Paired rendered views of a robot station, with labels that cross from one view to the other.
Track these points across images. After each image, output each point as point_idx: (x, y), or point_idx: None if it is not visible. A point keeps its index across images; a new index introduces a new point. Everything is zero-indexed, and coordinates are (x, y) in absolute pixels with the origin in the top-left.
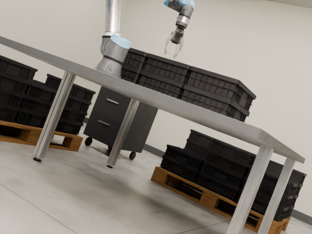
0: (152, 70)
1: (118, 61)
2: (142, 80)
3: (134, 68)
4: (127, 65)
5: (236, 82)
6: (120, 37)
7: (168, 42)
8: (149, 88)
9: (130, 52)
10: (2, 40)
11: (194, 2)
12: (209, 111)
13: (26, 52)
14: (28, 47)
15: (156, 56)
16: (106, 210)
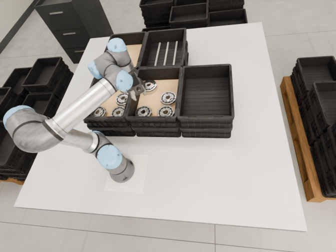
0: (141, 125)
1: (125, 168)
2: (138, 131)
3: (124, 128)
4: (115, 127)
5: (231, 120)
6: (110, 163)
7: (130, 93)
8: (149, 134)
9: None
10: (25, 208)
11: (122, 43)
12: (256, 227)
13: (57, 211)
14: (54, 210)
15: (136, 118)
16: None
